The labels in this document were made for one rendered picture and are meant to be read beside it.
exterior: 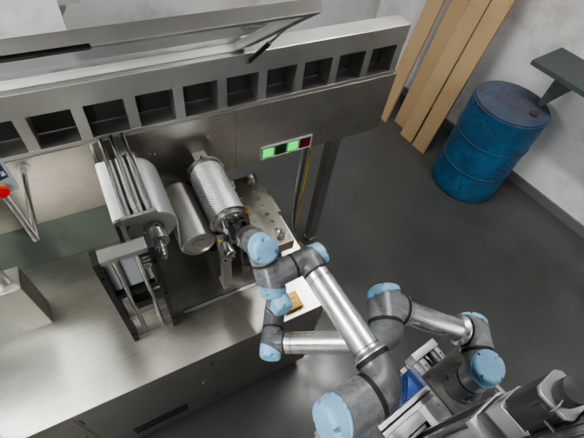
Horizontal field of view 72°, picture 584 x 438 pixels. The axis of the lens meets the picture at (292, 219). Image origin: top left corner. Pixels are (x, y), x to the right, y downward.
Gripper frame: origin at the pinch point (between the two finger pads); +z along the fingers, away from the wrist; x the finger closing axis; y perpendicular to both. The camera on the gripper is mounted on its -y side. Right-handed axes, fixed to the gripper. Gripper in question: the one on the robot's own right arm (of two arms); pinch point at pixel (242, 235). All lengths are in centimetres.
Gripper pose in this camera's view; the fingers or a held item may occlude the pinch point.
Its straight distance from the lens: 156.5
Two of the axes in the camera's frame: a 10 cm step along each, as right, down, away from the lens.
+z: -4.6, -7.4, 5.0
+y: 1.1, -6.0, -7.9
